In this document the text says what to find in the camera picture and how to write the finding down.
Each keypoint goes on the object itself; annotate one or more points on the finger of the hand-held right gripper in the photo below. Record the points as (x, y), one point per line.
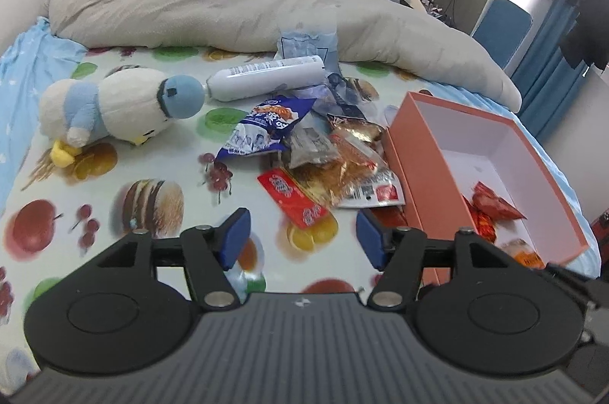
(592, 289)

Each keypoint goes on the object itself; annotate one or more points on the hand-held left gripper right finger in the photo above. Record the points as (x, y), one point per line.
(368, 237)

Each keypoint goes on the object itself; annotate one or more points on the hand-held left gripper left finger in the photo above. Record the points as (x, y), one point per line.
(236, 237)

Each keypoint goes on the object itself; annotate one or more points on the pink cardboard box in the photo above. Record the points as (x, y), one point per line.
(414, 175)

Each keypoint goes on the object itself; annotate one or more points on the orange white snack packet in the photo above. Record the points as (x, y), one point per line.
(523, 254)

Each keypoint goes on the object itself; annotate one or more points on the dark red snack packet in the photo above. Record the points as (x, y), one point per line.
(483, 225)
(495, 204)

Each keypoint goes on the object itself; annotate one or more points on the flat red snack packet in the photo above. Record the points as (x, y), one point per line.
(285, 192)

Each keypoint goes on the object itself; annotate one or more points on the brown orange snack packet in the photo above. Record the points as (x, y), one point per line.
(323, 181)

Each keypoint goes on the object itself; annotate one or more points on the orange translucent snack packet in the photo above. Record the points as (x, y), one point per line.
(354, 159)

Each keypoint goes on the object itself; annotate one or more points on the golden snack packet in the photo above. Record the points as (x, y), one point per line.
(354, 130)

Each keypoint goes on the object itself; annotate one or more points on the silver grey snack packet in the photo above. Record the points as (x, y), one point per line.
(311, 144)

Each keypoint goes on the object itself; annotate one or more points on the blue snack packet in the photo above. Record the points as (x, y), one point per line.
(261, 128)

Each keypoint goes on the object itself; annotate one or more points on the fruit print mat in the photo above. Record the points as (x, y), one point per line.
(157, 156)

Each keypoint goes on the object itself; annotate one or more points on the dark blue crumpled wrapper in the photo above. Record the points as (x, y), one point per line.
(345, 92)

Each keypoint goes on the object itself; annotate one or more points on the white tube bottle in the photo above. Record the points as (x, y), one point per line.
(266, 75)

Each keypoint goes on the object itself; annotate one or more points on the blue white plush penguin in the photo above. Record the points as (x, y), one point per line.
(128, 104)

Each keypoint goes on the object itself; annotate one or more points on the clear blue plastic bag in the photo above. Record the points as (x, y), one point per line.
(304, 44)

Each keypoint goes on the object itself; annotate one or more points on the blue curtain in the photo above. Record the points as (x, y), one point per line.
(547, 75)

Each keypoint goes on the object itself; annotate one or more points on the grey duvet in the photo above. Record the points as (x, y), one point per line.
(214, 4)

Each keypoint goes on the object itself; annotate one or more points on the small cosmetic bottles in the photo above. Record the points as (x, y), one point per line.
(430, 0)

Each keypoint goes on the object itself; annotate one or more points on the blue chair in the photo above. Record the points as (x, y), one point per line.
(504, 28)

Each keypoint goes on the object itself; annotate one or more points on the light blue bed sheet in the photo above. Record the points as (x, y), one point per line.
(28, 52)

